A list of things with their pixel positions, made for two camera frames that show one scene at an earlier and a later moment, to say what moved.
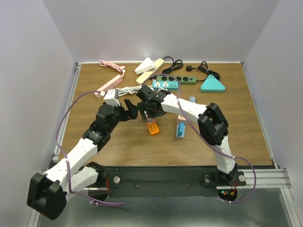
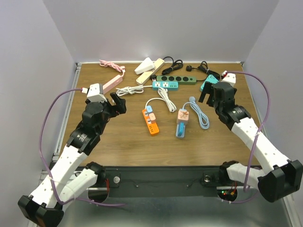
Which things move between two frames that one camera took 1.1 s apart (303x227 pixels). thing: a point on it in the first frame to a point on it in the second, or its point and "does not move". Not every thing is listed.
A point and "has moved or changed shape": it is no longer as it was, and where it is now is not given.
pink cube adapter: (148, 119) has moved or changed shape
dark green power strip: (181, 80) does not move
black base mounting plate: (169, 181) does not move
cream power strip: (159, 63) does not move
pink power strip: (117, 80) does not move
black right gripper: (142, 106) to (208, 88)
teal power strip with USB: (171, 86) does not move
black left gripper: (131, 113) to (120, 108)
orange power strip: (153, 128) does not move
